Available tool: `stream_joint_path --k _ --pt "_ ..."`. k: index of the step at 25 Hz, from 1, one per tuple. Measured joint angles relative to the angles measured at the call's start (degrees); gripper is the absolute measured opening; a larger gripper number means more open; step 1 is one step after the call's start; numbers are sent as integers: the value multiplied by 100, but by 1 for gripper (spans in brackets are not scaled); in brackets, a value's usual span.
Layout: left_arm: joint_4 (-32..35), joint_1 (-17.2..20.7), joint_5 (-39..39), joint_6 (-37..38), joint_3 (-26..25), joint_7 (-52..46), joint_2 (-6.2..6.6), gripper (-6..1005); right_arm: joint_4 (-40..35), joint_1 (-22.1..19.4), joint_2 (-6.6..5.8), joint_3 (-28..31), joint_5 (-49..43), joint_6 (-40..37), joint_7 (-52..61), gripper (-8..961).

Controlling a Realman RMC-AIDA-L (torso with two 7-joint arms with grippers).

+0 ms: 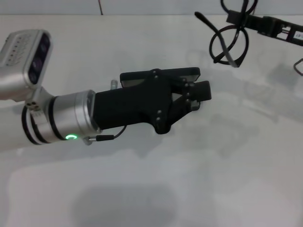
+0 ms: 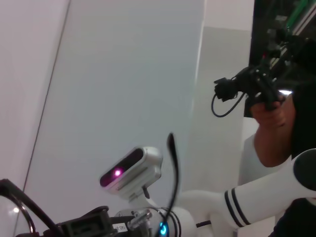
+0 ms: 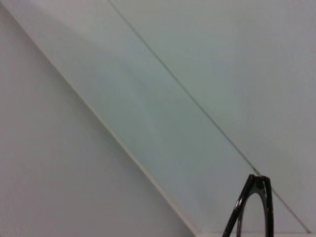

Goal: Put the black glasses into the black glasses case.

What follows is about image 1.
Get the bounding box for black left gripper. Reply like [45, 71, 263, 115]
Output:
[93, 69, 213, 135]

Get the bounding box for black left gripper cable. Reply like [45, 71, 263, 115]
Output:
[82, 124, 128, 147]

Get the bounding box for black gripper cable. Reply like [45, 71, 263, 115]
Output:
[82, 124, 128, 147]
[293, 58, 303, 77]

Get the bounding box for black glasses case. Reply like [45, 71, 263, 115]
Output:
[119, 67, 202, 112]

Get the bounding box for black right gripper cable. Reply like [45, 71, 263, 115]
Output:
[293, 58, 303, 77]

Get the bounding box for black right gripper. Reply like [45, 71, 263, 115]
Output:
[225, 10, 303, 47]

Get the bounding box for black glasses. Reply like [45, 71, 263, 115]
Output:
[194, 0, 259, 69]

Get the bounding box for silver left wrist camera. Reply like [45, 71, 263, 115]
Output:
[0, 29, 53, 104]

